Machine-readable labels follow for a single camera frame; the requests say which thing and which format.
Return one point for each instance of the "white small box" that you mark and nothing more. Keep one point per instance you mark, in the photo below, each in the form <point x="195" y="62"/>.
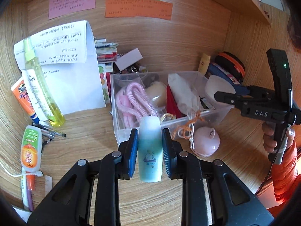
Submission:
<point x="128" y="59"/>

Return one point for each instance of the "clear plastic storage bin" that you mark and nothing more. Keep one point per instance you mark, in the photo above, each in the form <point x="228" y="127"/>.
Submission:
<point x="130" y="103"/>

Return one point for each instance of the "fruit sticker sheet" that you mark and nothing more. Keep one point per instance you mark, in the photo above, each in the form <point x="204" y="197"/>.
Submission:
<point x="103" y="79"/>

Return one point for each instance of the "white orange OFF bottle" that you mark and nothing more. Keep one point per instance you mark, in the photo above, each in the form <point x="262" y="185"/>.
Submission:
<point x="31" y="146"/>

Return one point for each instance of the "white drawstring cloth pouch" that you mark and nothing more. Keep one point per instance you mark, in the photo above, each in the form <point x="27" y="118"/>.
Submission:
<point x="186" y="98"/>

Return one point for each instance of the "teal white lotion tube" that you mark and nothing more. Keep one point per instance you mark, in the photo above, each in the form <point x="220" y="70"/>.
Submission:
<point x="150" y="151"/>

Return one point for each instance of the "orange sunscreen tube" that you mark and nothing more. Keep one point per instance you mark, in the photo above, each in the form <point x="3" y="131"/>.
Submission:
<point x="20" y="92"/>

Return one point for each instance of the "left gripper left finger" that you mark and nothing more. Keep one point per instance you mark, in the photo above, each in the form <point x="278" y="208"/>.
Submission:
<point x="89" y="186"/>

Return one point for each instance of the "stack of cards and booklets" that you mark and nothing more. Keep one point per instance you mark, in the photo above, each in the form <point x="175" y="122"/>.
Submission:
<point x="106" y="53"/>

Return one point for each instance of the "black pens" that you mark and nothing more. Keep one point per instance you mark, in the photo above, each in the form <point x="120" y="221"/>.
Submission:
<point x="48" y="132"/>

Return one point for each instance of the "blue fabric pouch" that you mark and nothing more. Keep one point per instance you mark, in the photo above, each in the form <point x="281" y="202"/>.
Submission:
<point x="215" y="69"/>

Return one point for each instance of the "pink round macaron case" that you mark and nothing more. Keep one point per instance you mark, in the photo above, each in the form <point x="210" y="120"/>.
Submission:
<point x="206" y="141"/>

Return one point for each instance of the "yellow liquid spray bottle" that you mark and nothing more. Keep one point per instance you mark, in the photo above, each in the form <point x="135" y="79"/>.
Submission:
<point x="39" y="86"/>

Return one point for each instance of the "black orange round case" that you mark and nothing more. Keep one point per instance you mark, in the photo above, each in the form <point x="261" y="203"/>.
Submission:
<point x="231" y="64"/>

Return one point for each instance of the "red fabric pouch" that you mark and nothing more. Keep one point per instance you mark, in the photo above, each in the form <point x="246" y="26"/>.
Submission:
<point x="171" y="105"/>

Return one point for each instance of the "orange sticky note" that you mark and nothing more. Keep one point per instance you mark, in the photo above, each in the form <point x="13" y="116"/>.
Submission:
<point x="141" y="8"/>

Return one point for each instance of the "yellow sunscreen bottle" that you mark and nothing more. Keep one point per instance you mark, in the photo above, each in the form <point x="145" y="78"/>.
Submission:
<point x="204" y="64"/>

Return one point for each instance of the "pink sticky note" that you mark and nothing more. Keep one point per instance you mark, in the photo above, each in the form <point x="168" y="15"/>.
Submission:
<point x="58" y="8"/>

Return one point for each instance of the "orange sleeve forearm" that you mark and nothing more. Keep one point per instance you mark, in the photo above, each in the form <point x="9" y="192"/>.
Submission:
<point x="285" y="177"/>

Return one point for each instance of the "pale pink round lid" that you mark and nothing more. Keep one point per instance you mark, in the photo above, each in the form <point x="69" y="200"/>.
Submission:
<point x="215" y="84"/>

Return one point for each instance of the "orange purple tube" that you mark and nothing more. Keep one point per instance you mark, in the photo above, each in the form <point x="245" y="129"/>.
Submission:
<point x="26" y="192"/>

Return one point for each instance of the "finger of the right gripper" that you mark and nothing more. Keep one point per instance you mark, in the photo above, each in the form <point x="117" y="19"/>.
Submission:
<point x="229" y="98"/>

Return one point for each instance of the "white folded paper sheet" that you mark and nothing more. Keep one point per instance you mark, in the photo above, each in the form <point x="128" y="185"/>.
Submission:
<point x="68" y="59"/>

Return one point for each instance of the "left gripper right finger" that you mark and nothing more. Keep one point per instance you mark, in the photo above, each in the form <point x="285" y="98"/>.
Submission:
<point x="231" y="201"/>

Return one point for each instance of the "cream round sponge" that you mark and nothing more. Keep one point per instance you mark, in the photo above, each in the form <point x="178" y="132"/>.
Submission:
<point x="157" y="93"/>

